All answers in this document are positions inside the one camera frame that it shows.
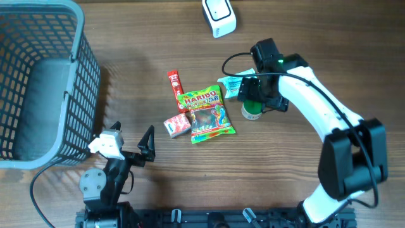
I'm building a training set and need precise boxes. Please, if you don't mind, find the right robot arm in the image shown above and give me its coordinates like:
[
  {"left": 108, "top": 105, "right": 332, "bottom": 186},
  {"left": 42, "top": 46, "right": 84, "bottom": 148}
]
[{"left": 237, "top": 39, "right": 388, "bottom": 227}]

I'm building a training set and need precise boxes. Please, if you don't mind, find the white barcode scanner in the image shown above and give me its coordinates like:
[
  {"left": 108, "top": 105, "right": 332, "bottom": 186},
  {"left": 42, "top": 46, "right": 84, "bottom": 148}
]
[{"left": 201, "top": 0, "right": 237, "bottom": 39}]

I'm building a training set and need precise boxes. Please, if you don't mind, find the red Nescafe coffee stick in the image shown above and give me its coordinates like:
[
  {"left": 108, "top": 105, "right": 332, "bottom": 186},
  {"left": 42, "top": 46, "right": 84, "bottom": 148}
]
[{"left": 167, "top": 70, "right": 188, "bottom": 113}]

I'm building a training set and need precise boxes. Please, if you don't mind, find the light blue tissue pack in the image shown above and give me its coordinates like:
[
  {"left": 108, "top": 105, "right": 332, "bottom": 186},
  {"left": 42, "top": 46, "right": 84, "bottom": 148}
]
[{"left": 217, "top": 76, "right": 242, "bottom": 99}]

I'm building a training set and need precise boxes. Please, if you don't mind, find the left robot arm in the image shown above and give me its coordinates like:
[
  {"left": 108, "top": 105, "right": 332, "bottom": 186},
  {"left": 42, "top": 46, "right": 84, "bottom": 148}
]
[{"left": 75, "top": 122, "right": 156, "bottom": 228}]

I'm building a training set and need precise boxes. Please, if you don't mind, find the grey plastic mesh basket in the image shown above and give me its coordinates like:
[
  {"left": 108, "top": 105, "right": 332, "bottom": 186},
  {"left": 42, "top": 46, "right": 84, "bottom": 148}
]
[{"left": 1, "top": 1, "right": 101, "bottom": 170}]

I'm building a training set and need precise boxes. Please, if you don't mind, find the green lid white jar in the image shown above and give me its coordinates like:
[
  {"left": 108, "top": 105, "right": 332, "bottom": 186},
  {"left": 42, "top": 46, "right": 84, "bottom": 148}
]
[{"left": 241, "top": 100, "right": 262, "bottom": 120}]

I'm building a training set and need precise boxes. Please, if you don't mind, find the Haribo gummy candy bag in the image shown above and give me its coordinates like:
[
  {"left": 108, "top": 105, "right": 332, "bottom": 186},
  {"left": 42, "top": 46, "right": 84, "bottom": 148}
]
[{"left": 178, "top": 85, "right": 236, "bottom": 144}]

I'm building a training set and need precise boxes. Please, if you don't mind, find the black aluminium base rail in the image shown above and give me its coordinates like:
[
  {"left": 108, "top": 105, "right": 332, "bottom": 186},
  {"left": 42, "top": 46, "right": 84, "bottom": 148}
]
[{"left": 75, "top": 207, "right": 357, "bottom": 228}]

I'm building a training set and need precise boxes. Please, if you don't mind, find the pink white small box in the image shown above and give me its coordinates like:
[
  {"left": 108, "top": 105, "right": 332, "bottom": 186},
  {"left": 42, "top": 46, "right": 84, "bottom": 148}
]
[{"left": 163, "top": 113, "right": 191, "bottom": 138}]

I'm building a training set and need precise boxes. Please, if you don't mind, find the black left camera cable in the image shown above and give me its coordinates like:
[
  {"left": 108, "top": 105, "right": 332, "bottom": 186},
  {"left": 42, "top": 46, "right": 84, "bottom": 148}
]
[{"left": 29, "top": 160, "right": 64, "bottom": 228}]

